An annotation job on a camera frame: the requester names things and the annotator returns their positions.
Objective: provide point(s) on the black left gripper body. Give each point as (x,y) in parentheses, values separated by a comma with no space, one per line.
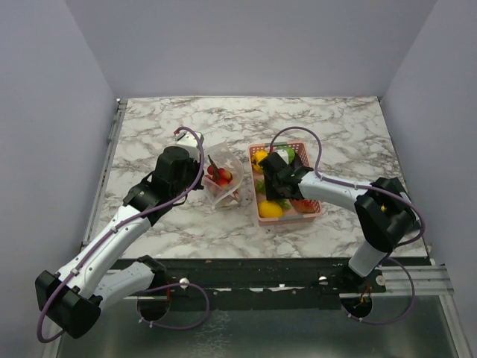
(192,175)

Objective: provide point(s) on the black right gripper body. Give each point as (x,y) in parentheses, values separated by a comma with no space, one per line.
(272,190)

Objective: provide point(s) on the green grape bunch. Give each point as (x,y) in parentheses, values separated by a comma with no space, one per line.
(282,202)

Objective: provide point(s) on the clear zip top bag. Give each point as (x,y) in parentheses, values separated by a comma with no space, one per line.
(223,157)

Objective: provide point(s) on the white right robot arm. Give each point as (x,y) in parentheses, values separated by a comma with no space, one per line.
(384,210)

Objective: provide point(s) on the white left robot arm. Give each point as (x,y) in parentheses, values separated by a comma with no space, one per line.
(74,297)

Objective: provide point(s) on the dark purple eggplant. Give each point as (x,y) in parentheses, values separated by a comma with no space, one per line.
(297,163)

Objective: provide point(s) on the green custard apple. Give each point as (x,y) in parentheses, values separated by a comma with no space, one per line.
(290,152)

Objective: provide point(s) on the yellow bell pepper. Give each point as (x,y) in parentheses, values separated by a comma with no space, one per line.
(256,159)

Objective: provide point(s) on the yellow lemon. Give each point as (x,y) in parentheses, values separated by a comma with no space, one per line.
(269,209)

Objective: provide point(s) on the red watermelon slice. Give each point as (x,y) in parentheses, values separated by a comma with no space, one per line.
(304,206)

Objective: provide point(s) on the pink perforated plastic basket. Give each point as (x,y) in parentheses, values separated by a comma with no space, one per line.
(290,214)

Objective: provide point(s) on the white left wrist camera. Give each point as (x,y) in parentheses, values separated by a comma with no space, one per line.
(187,141)

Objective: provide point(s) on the aluminium side rail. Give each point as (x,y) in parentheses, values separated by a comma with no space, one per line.
(112,142)

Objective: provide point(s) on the black mounting rail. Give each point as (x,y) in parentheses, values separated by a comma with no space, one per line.
(259,284)

